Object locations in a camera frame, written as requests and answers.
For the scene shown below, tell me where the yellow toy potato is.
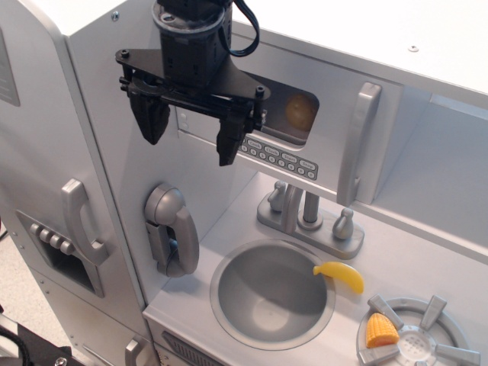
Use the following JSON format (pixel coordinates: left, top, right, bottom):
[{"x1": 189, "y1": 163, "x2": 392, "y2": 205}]
[{"x1": 285, "y1": 94, "x2": 318, "y2": 131}]

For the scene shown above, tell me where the silver stove burner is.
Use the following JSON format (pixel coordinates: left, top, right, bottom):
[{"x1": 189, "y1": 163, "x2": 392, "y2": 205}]
[{"x1": 356, "y1": 294, "x2": 481, "y2": 365}]

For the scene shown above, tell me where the silver fridge door handle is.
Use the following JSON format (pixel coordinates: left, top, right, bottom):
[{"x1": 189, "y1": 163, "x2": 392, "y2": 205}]
[{"x1": 61, "y1": 178, "x2": 109, "y2": 266}]

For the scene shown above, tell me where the grey oven vent panel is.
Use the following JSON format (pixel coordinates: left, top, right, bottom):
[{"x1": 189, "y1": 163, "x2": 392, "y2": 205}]
[{"x1": 162, "y1": 332, "x2": 223, "y2": 366}]

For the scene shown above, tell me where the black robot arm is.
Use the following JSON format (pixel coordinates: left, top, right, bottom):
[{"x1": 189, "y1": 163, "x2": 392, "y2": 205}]
[{"x1": 116, "y1": 1, "x2": 271, "y2": 166}]

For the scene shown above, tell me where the yellow toy corn cob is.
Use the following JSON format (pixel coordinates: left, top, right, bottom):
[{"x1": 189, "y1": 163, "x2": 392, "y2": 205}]
[{"x1": 365, "y1": 313, "x2": 400, "y2": 348}]

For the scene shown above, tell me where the black base with screw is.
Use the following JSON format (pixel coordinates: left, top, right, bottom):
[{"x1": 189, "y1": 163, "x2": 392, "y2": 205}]
[{"x1": 1, "y1": 307, "x2": 83, "y2": 366}]

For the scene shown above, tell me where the yellow toy banana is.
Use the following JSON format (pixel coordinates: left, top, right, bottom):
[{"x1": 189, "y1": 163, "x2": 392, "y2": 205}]
[{"x1": 313, "y1": 262, "x2": 364, "y2": 294}]

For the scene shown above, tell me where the grey ice dispenser panel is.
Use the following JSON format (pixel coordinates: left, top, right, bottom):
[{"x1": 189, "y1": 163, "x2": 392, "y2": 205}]
[{"x1": 15, "y1": 210, "x2": 104, "y2": 298}]

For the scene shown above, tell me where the grey microwave door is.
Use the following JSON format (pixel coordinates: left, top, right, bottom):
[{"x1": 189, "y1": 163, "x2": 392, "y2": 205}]
[{"x1": 175, "y1": 32, "x2": 405, "y2": 209}]

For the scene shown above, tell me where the silver toy telephone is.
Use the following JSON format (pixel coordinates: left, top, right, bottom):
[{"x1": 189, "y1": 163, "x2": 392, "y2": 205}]
[{"x1": 144, "y1": 183, "x2": 199, "y2": 278}]

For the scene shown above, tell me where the silver toy faucet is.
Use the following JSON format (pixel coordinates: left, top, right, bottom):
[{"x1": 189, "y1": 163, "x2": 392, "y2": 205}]
[{"x1": 257, "y1": 181, "x2": 364, "y2": 260}]

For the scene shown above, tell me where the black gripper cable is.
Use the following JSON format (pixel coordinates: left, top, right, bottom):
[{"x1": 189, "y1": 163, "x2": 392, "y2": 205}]
[{"x1": 224, "y1": 0, "x2": 262, "y2": 58}]

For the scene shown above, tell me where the silver lower door handle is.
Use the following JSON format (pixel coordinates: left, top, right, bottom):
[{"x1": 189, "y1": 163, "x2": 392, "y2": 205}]
[{"x1": 124, "y1": 337, "x2": 150, "y2": 366}]

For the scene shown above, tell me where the silver round sink bowl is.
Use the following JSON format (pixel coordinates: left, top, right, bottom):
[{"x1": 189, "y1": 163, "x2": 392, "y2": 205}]
[{"x1": 210, "y1": 239, "x2": 336, "y2": 351}]

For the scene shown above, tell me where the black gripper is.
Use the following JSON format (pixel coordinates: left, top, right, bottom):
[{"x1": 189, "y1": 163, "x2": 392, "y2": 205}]
[{"x1": 115, "y1": 7, "x2": 270, "y2": 166}]

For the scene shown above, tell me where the grey fridge label plate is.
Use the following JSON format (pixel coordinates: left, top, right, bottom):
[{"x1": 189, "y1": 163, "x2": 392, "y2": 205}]
[{"x1": 0, "y1": 30, "x2": 21, "y2": 107}]

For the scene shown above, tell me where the grey toy kitchen cabinet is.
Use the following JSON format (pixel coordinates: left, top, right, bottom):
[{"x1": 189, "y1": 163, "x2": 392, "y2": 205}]
[{"x1": 1, "y1": 1, "x2": 487, "y2": 365}]

